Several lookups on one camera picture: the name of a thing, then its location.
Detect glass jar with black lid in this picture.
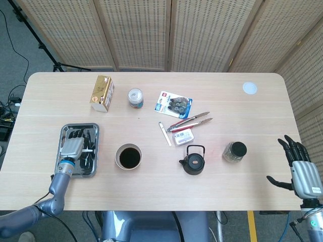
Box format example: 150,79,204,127
222,141,248,163

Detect cup of dark coffee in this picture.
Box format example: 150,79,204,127
115,143,143,171

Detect floor cables and power strip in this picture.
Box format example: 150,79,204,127
0,85,26,142

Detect correction tape blister pack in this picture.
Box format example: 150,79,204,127
153,90,194,119

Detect white table leg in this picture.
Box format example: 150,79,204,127
216,211,228,239

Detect metal tongs with red handle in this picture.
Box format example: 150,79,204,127
166,111,214,133

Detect gold carton box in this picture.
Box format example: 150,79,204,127
89,75,116,113

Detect grey robot torso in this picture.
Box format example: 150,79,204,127
100,211,210,242

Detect small labelled plastic box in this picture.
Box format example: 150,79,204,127
172,128,194,146

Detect black tripod stand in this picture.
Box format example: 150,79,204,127
7,0,91,73

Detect woven folding screen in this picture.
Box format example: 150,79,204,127
15,0,323,164

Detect white cable grommet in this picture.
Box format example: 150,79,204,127
242,81,258,95

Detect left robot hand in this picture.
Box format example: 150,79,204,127
58,128,88,161

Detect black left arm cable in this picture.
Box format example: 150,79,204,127
34,193,78,242

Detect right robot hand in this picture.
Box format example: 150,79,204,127
266,135,323,200

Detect grey shoe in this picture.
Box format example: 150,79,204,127
19,231,36,242

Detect black teapot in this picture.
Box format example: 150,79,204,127
179,144,205,175

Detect small tin can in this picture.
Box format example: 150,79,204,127
128,88,145,109

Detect metal tray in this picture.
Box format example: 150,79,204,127
54,123,100,179

